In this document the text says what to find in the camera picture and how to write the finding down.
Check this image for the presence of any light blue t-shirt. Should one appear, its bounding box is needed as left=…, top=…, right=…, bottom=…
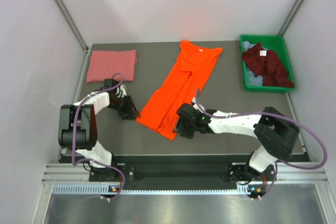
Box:
left=243, top=41, right=263, bottom=86

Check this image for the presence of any grey slotted cable duct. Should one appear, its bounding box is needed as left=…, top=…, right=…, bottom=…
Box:
left=52, top=184, right=262, bottom=195

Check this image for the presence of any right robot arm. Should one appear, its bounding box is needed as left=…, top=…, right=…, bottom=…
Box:
left=173, top=103, right=300, bottom=185

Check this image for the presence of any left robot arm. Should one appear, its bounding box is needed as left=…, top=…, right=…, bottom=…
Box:
left=58, top=79, right=140, bottom=182

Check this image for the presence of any orange t-shirt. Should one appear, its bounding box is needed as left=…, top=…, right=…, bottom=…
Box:
left=136, top=40, right=223, bottom=141

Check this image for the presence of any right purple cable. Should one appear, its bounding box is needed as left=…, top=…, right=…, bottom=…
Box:
left=195, top=88, right=328, bottom=200

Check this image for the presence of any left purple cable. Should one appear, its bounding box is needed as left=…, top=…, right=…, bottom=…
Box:
left=71, top=73, right=125, bottom=201

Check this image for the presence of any maroon t-shirt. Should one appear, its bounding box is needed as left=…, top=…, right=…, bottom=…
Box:
left=242, top=42, right=295, bottom=88

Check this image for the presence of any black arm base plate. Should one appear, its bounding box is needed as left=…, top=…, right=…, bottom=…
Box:
left=88, top=155, right=276, bottom=183

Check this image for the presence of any folded pink t-shirt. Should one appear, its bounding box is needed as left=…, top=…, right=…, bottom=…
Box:
left=86, top=50, right=137, bottom=83

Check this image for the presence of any green plastic bin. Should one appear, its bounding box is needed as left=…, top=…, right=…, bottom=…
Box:
left=239, top=35, right=295, bottom=93

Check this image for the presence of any purple cable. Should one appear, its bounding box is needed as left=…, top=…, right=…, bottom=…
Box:
left=71, top=73, right=125, bottom=201
left=195, top=88, right=328, bottom=200

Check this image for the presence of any right corner aluminium post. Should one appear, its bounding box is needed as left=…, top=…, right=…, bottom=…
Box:
left=278, top=0, right=305, bottom=36

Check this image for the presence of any left corner aluminium post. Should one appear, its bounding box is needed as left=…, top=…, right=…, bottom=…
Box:
left=54, top=0, right=88, bottom=51

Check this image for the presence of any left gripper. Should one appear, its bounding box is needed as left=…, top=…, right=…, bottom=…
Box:
left=109, top=94, right=140, bottom=120

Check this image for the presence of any corner aluminium post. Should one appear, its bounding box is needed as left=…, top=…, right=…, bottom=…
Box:
left=278, top=0, right=305, bottom=36
left=54, top=0, right=88, bottom=51

